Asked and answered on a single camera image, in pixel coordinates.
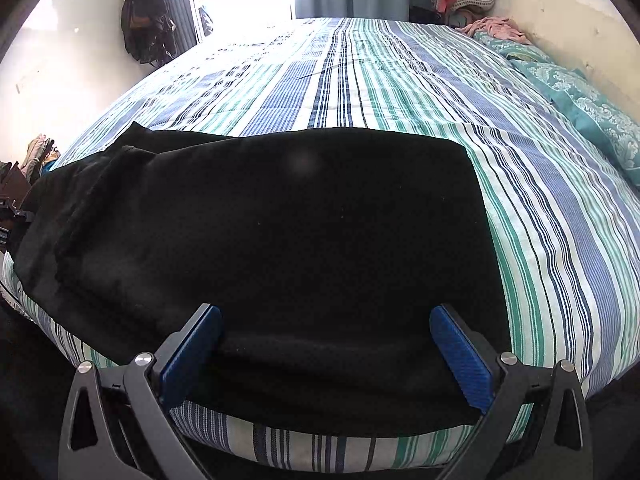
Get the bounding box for black pants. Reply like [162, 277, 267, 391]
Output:
[8, 124, 510, 437]

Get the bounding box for striped blue green bed sheet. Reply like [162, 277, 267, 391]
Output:
[1, 18, 639, 479]

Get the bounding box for brown box on floor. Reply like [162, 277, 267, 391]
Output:
[0, 162, 30, 206]

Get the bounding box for teal floral pillow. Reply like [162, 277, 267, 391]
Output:
[473, 32, 639, 188]

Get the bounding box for pink cloth on bed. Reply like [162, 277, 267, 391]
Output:
[457, 16, 530, 46]

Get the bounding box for cream padded headboard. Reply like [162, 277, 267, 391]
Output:
[509, 0, 640, 119]

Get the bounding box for pile of colourful clothes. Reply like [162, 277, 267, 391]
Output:
[431, 0, 496, 27]

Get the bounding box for black bag hanging on wall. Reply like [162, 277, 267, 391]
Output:
[120, 0, 177, 68]

